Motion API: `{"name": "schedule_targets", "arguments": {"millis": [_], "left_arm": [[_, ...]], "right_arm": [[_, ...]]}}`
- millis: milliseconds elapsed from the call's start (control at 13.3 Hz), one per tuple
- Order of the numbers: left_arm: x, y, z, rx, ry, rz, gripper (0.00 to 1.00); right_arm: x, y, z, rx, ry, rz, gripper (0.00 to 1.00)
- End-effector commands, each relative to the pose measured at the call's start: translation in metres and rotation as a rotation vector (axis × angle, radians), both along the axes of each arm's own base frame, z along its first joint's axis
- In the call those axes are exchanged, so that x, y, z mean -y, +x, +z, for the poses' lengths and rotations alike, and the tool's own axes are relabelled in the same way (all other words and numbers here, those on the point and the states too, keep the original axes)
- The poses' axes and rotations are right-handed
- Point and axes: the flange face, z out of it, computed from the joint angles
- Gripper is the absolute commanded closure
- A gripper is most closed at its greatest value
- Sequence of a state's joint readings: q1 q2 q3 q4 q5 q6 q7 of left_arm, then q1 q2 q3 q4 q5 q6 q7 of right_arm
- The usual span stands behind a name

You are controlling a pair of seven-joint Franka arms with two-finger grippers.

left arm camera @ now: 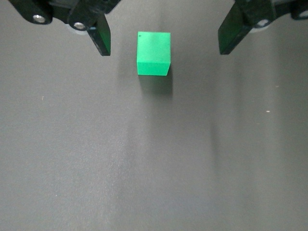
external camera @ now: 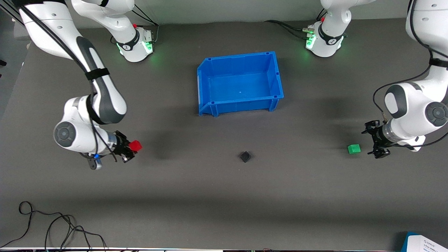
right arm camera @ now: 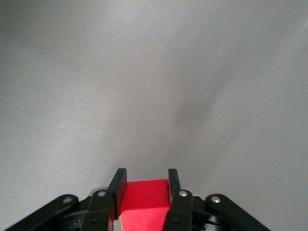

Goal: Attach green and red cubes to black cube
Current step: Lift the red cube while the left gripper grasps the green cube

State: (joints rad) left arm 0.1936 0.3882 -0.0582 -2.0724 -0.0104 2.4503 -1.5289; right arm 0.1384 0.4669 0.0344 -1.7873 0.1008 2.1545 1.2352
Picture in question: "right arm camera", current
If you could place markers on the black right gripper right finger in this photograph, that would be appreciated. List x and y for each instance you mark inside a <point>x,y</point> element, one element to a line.
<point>180,209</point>

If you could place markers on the red cube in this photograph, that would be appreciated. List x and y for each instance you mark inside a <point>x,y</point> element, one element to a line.
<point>144,197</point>

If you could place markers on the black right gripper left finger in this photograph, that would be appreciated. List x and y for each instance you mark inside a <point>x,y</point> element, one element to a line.
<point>98,211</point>

